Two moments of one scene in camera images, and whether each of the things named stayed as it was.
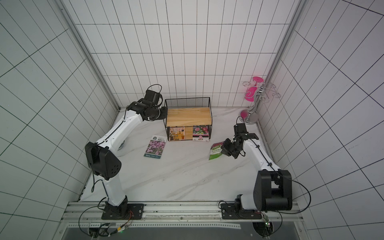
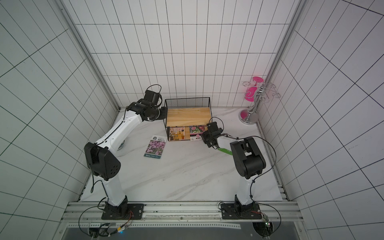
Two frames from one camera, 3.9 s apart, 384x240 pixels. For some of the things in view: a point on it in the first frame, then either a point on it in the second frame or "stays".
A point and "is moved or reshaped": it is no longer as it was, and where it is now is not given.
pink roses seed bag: x=200 y=133 stays
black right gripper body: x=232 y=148 to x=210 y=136
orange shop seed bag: x=176 y=133 stays
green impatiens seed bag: x=215 y=150 is moved or reshaped
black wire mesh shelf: x=187 y=112 stays
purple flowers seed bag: x=156 y=146 stays
